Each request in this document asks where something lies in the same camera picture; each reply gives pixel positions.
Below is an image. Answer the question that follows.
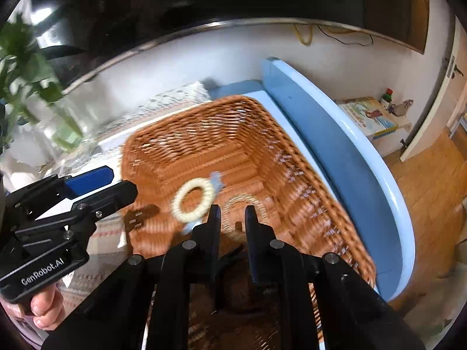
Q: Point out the brown wicker basket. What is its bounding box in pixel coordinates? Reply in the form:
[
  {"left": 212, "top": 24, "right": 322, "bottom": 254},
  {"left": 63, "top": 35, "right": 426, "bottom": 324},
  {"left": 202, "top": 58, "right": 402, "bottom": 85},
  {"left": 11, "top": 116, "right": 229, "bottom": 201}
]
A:
[{"left": 120, "top": 95, "right": 378, "bottom": 350}]

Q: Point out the light blue curved panel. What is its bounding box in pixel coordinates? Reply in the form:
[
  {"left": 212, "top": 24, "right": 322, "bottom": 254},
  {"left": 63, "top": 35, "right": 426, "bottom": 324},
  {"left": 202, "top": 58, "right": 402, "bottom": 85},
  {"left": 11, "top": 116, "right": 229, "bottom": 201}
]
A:
[{"left": 261, "top": 57, "right": 417, "bottom": 301}]

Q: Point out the white door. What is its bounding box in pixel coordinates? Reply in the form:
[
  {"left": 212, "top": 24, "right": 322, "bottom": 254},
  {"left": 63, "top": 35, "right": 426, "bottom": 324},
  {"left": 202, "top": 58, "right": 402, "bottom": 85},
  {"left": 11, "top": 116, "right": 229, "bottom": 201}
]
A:
[{"left": 399, "top": 16, "right": 467, "bottom": 163}]

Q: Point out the person's left hand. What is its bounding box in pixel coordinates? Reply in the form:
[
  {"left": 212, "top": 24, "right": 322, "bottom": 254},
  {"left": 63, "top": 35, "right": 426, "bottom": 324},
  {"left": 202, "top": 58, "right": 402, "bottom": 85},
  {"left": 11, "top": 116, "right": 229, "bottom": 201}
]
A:
[{"left": 0, "top": 286, "right": 67, "bottom": 331}]

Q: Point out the small grey figurine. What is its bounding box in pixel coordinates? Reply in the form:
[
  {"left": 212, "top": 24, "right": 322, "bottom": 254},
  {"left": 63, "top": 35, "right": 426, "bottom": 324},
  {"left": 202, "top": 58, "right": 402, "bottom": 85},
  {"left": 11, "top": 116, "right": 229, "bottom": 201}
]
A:
[{"left": 388, "top": 99, "right": 414, "bottom": 118}]

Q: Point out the yellow cable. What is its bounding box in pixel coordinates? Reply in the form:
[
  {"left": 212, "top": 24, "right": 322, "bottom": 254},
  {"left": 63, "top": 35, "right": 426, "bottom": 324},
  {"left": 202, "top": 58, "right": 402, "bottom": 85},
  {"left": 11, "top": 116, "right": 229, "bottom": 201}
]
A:
[{"left": 293, "top": 23, "right": 315, "bottom": 47}]

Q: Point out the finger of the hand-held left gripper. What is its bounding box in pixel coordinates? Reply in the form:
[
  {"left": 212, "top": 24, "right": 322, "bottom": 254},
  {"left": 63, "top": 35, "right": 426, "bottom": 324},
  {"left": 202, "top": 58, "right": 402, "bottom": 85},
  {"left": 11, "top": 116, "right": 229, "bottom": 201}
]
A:
[
  {"left": 7, "top": 166, "right": 114, "bottom": 219},
  {"left": 16, "top": 180, "right": 138, "bottom": 239}
]

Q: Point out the green leafy plant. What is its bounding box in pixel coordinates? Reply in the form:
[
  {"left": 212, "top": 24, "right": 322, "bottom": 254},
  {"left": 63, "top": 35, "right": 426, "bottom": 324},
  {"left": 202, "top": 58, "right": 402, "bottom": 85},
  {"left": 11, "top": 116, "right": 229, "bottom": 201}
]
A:
[{"left": 0, "top": 22, "right": 86, "bottom": 150}]

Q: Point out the striped woven table mat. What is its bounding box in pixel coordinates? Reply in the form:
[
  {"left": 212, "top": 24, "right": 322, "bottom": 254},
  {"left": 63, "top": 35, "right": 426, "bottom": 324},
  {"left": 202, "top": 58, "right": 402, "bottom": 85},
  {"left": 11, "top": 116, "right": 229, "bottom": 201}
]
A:
[{"left": 58, "top": 219, "right": 163, "bottom": 301}]

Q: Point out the black door handle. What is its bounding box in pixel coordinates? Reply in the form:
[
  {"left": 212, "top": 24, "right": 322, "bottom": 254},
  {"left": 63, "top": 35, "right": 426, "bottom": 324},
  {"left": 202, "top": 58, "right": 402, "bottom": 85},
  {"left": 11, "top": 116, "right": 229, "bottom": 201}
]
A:
[{"left": 442, "top": 55, "right": 459, "bottom": 80}]

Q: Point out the clear glass vase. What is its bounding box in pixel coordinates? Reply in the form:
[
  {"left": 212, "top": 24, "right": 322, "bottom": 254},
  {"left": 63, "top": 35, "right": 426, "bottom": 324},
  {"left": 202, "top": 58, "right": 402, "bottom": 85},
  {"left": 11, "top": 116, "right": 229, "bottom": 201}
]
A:
[{"left": 36, "top": 91, "right": 106, "bottom": 161}]

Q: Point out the cream coil bracelet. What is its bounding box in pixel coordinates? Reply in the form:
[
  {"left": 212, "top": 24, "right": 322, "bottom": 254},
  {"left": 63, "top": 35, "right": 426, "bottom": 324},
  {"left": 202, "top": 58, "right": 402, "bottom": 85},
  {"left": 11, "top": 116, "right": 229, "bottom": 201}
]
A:
[{"left": 171, "top": 171, "right": 224, "bottom": 234}]

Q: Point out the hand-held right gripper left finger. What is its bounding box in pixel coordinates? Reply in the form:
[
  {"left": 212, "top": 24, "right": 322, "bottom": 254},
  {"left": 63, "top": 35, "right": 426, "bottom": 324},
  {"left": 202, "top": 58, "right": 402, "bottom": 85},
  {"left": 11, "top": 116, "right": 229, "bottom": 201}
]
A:
[{"left": 44, "top": 205, "right": 224, "bottom": 350}]

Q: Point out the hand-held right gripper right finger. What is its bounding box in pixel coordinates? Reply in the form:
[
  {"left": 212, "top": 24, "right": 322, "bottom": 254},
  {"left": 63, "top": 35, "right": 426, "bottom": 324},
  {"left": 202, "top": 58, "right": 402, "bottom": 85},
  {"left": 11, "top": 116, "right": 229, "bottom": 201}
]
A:
[{"left": 244, "top": 205, "right": 426, "bottom": 350}]

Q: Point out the thin black cable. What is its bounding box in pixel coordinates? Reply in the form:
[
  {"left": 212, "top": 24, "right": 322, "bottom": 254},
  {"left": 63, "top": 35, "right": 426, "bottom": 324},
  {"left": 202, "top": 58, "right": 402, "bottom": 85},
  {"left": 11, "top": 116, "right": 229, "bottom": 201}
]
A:
[{"left": 317, "top": 24, "right": 375, "bottom": 47}]

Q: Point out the white lace cloth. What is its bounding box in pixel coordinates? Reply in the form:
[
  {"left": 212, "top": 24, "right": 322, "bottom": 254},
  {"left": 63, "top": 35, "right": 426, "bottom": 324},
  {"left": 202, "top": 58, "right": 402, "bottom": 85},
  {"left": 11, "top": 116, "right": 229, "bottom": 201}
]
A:
[{"left": 98, "top": 80, "right": 213, "bottom": 143}]

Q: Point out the colourful picture book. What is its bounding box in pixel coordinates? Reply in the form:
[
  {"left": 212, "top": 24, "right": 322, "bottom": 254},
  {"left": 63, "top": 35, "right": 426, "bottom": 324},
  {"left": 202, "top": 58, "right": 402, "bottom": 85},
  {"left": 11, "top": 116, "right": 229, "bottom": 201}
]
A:
[{"left": 339, "top": 97, "right": 398, "bottom": 140}]

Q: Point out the black television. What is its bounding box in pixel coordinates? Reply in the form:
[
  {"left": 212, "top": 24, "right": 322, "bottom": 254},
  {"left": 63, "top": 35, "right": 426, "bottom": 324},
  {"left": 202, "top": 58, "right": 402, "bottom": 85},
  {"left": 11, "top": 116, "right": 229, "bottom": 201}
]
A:
[{"left": 7, "top": 0, "right": 429, "bottom": 93}]

